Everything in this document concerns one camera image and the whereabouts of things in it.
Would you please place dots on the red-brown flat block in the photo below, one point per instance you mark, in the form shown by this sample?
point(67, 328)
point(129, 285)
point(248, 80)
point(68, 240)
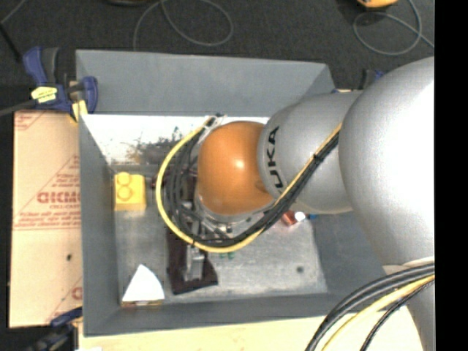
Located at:
point(175, 269)

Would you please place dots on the white wedge-shaped block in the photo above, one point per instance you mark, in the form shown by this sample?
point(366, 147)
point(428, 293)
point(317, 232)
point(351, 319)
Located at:
point(143, 285)

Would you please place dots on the yellow toy building block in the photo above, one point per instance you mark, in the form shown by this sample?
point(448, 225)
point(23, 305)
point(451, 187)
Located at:
point(129, 192)

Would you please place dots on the brown cardboard board red print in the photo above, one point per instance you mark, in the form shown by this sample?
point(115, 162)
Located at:
point(40, 254)

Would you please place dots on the grey metal bin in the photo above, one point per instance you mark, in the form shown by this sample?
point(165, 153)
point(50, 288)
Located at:
point(190, 82)

